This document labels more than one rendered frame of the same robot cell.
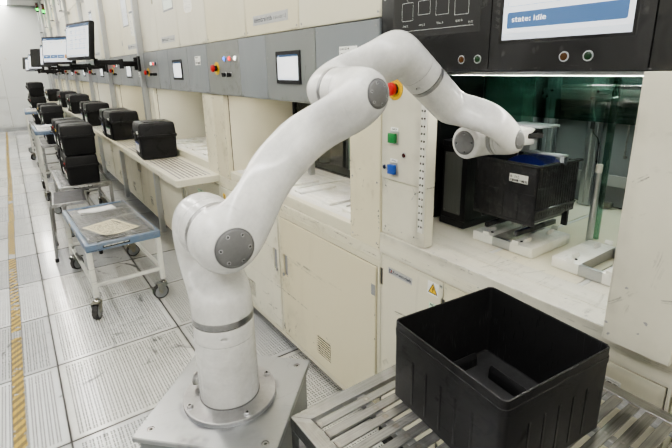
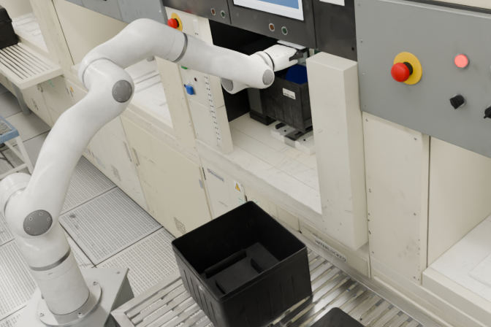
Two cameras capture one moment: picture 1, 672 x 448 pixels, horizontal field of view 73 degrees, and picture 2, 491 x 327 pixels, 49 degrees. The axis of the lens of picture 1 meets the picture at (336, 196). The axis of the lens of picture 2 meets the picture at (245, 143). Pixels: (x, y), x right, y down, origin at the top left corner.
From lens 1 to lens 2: 0.74 m
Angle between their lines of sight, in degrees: 15
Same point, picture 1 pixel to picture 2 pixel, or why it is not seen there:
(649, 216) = (328, 155)
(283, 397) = (106, 299)
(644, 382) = (356, 256)
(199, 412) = (48, 317)
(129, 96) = not seen: outside the picture
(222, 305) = (43, 253)
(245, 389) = (76, 299)
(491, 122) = (237, 72)
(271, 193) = (58, 177)
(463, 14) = not seen: outside the picture
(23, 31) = not seen: outside the picture
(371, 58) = (120, 49)
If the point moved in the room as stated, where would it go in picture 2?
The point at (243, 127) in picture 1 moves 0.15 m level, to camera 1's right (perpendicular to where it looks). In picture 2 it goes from (73, 19) to (99, 14)
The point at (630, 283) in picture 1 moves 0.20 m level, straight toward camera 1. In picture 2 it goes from (329, 198) to (293, 245)
